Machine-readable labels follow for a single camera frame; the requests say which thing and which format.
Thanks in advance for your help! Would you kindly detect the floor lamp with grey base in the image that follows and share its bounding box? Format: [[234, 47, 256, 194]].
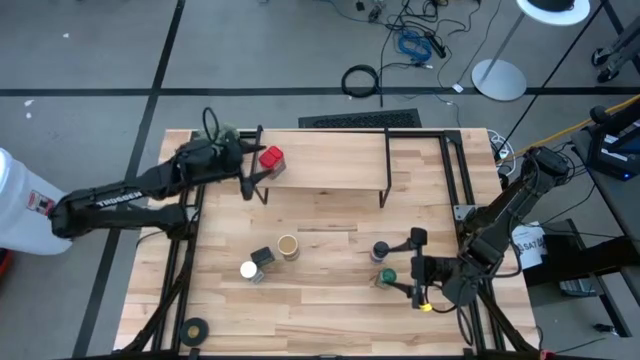
[[471, 0, 592, 103]]

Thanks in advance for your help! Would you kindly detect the black square spice tin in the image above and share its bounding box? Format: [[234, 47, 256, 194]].
[[249, 245, 277, 270]]

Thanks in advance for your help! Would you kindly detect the black lid purple label bottle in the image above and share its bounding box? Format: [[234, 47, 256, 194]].
[[369, 240, 391, 265]]

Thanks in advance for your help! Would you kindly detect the black metal table frame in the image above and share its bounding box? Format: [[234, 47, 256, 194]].
[[114, 127, 544, 360]]

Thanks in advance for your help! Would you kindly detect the black device with blue light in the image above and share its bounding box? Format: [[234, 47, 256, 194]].
[[585, 97, 640, 182]]

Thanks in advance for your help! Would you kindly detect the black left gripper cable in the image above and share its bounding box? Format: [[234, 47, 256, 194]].
[[201, 106, 222, 147]]

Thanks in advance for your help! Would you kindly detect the artificial green plant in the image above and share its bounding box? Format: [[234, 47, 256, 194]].
[[192, 122, 241, 146]]

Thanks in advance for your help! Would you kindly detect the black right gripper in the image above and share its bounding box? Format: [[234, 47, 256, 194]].
[[385, 227, 472, 312]]

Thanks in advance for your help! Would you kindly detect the blue coiled cable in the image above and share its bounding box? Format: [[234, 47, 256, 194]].
[[397, 29, 434, 64]]

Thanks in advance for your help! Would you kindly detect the tan lid brown jar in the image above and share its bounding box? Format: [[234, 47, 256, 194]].
[[277, 233, 301, 262]]

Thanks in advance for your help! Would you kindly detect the red lid paprika tin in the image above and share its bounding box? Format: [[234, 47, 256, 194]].
[[258, 145, 287, 180]]

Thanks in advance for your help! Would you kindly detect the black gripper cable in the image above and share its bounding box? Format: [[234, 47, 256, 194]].
[[201, 106, 222, 147], [424, 298, 475, 347]]

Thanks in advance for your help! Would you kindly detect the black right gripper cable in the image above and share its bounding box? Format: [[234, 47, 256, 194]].
[[424, 298, 475, 347]]

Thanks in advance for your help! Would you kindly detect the black coiled cable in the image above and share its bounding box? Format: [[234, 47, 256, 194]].
[[340, 63, 381, 99]]

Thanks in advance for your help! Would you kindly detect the green lid spice jar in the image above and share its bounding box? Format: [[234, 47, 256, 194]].
[[374, 267, 399, 291]]

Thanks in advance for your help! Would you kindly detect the yellow cable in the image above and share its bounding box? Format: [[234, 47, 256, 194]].
[[499, 94, 640, 162]]

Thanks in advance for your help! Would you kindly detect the black keyboard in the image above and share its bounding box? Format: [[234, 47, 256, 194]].
[[298, 108, 423, 129]]

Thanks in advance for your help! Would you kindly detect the white lid seasoning jar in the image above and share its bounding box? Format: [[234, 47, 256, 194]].
[[239, 260, 265, 285]]

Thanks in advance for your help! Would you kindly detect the grey side table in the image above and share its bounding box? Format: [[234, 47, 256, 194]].
[[569, 124, 640, 306]]

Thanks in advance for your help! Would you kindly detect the black power strip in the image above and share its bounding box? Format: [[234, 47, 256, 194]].
[[423, 30, 448, 60]]

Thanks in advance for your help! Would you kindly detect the wooden shelf with black legs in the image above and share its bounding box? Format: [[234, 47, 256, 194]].
[[249, 124, 394, 209]]

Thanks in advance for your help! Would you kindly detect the black tape roll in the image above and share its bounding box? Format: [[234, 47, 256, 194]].
[[179, 317, 210, 347]]

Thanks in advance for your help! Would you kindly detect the black wheeled stand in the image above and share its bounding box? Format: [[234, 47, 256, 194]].
[[591, 14, 640, 84]]

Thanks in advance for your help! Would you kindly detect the white outlet strip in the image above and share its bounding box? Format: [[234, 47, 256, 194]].
[[487, 129, 512, 162]]

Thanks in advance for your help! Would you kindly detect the white plastic bin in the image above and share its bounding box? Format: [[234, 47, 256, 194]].
[[0, 147, 85, 256]]

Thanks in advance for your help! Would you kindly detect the white labelled bucket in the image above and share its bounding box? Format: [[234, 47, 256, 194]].
[[511, 221, 549, 271]]

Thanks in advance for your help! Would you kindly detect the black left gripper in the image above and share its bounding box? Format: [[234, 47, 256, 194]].
[[206, 133, 275, 203]]

